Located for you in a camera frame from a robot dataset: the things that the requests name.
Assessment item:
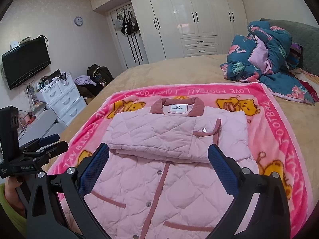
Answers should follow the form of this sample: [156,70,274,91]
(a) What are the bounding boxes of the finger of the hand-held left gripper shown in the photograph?
[24,134,60,150]
[25,141,69,159]

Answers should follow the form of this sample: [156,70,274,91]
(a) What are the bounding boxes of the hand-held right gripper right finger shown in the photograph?
[208,144,292,239]

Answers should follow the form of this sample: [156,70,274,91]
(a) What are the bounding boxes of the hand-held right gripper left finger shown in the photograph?
[25,143,115,239]

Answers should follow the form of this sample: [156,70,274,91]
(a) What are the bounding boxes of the pink quilted jacket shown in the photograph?
[56,98,258,239]

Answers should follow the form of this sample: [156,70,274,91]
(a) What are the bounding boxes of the person's left forearm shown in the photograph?
[0,183,27,227]

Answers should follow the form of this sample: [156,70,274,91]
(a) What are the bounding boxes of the black clothes hanger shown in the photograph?
[51,72,68,82]

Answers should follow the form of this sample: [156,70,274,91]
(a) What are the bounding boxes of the dark clothes pile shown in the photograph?
[76,80,106,99]

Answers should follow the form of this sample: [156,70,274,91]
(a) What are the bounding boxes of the person's left hand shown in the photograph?
[4,175,28,211]

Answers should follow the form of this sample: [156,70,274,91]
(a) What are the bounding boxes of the white side table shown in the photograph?
[18,109,58,146]

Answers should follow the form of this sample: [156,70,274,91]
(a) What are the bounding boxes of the white drawer unit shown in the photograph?
[36,73,87,128]

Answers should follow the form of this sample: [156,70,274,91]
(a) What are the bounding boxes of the pink bear printed blanket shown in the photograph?
[47,82,313,239]

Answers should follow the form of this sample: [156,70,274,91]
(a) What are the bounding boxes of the lavender cloth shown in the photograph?
[75,76,92,87]

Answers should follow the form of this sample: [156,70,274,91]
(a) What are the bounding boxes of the black television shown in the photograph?
[1,37,52,90]

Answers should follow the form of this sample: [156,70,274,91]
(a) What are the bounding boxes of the dark bag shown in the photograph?
[87,64,114,85]

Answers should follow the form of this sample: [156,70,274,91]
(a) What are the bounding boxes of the bed with beige cover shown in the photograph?
[50,53,319,239]

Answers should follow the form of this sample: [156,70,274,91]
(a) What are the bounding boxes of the red patterned blanket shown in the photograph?
[289,67,319,99]

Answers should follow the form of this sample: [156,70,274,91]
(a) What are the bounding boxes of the blue floral quilt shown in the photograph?
[220,21,316,105]

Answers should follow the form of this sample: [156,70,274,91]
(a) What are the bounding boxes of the purple striped cloth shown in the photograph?
[290,42,304,68]

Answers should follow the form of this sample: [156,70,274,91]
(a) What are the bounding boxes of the grey padded headboard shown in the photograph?
[259,18,319,76]

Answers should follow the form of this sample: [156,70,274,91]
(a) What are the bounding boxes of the white wardrobe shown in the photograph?
[90,0,250,68]

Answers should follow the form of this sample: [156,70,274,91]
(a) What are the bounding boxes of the black cable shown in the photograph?
[44,102,68,127]

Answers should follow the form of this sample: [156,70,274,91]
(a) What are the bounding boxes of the hanging bags with straps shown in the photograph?
[113,9,144,64]

